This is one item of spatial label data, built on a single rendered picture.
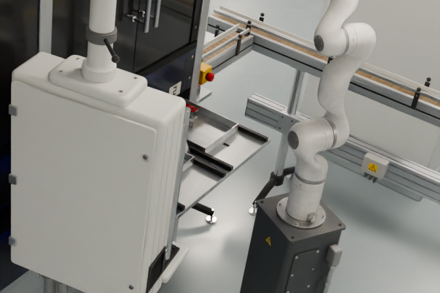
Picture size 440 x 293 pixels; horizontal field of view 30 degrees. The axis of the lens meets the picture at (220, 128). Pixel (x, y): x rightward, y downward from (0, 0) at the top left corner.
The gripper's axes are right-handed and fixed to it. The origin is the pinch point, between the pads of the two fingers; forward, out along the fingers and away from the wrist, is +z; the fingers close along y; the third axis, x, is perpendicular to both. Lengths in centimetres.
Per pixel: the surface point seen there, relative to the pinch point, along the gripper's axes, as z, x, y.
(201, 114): 52, 48, -22
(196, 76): 47, 41, -7
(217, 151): 32, 54, -41
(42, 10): -58, 85, 15
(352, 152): 111, -13, -73
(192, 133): 40, 57, -28
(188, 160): 19, 67, -40
